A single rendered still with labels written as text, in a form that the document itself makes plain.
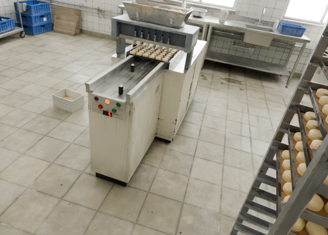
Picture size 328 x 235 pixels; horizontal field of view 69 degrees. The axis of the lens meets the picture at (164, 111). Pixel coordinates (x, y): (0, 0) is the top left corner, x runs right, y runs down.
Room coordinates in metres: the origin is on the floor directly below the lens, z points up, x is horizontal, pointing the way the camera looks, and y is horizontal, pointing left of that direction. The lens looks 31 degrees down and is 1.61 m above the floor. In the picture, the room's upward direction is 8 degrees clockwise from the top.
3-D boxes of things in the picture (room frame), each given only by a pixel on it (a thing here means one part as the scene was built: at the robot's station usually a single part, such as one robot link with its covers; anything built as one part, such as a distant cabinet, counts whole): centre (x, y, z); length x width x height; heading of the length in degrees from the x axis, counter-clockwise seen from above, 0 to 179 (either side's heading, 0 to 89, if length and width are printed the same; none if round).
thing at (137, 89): (2.29, 0.01, 0.87); 2.01 x 0.03 x 0.07; 167
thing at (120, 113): (1.37, 0.37, 0.77); 0.24 x 0.04 x 0.14; 77
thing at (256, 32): (4.80, -0.60, 0.61); 3.40 x 0.70 x 1.22; 80
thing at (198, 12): (4.88, -0.36, 0.94); 0.33 x 0.33 x 0.12
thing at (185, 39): (2.21, 0.18, 1.01); 0.72 x 0.33 x 0.34; 77
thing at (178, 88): (2.68, 0.07, 0.42); 1.28 x 0.72 x 0.84; 167
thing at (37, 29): (5.33, 3.11, 0.10); 0.60 x 0.40 x 0.20; 167
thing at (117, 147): (1.72, 0.29, 0.45); 0.70 x 0.34 x 0.90; 167
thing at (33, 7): (5.33, 3.11, 0.50); 0.60 x 0.40 x 0.20; 172
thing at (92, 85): (2.36, 0.29, 0.87); 2.01 x 0.03 x 0.07; 167
